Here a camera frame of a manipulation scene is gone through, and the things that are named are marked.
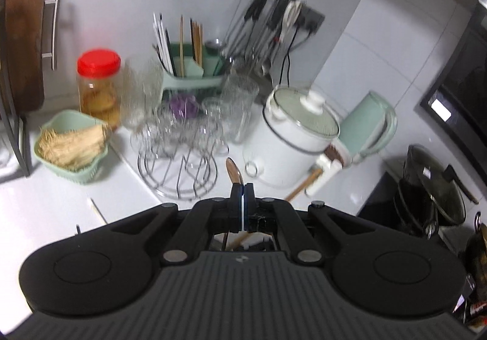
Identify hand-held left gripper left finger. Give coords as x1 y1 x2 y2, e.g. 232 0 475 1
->
108 184 243 265

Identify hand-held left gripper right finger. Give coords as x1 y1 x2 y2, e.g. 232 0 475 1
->
244 184 377 265

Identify brown wooden spoon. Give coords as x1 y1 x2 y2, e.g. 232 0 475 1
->
225 157 244 186

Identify white electric pot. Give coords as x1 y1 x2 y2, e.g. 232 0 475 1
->
243 87 343 198

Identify clear glass goblet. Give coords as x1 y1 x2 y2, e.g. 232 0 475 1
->
131 119 172 158
201 98 229 143

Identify patterned bowl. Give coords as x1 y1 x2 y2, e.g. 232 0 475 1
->
325 144 348 166

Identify textured glass mug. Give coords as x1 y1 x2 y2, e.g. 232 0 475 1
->
220 73 260 144

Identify purple cup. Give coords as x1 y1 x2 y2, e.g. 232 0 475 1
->
169 94 200 120

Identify black cooktop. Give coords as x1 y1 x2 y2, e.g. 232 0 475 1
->
358 168 487 249

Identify green utensil drainer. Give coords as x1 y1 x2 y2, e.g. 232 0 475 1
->
154 42 226 97

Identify mint green kettle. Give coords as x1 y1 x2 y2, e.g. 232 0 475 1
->
338 90 397 165

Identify tall patterned glass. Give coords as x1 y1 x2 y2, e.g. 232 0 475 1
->
121 54 165 132

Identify green plastic basket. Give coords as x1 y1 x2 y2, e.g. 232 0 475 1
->
33 109 112 185

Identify bundle of bamboo skewers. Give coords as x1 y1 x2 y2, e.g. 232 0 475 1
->
38 123 112 170

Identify red lid glass jar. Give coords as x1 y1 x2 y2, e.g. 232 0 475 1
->
76 50 123 128

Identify black pot with lid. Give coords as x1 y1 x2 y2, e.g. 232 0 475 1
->
394 144 481 238

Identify hanging scissors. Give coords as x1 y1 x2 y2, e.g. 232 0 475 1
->
279 0 303 44

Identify black metal rack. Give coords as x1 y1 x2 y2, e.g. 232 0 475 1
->
0 0 31 178

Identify black oven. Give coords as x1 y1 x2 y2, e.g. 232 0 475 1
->
419 0 487 169

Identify wooden cutting board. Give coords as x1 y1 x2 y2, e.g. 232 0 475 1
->
0 0 62 113

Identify wire glass rack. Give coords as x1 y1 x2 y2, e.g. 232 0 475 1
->
137 151 219 200

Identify black power cord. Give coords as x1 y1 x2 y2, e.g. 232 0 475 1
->
277 32 302 88

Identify dark wall outlet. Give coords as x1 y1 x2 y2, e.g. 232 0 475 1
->
296 5 326 35

